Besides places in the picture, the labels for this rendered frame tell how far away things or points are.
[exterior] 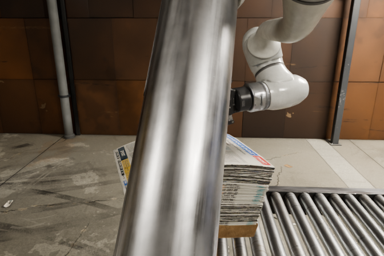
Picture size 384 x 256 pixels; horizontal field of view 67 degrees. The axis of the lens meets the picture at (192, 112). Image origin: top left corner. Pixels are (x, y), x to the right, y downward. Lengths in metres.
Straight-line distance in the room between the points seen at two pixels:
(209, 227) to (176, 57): 0.17
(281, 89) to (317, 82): 3.25
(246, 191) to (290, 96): 0.31
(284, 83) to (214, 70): 0.62
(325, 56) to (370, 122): 1.12
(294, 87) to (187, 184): 0.70
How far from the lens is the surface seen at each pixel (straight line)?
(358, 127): 4.55
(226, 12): 0.36
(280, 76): 0.92
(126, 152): 0.91
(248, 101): 0.86
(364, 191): 1.57
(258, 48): 0.92
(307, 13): 0.56
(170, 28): 0.34
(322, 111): 4.28
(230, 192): 0.81
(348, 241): 1.23
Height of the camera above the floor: 1.52
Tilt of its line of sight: 17 degrees down
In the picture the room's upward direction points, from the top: straight up
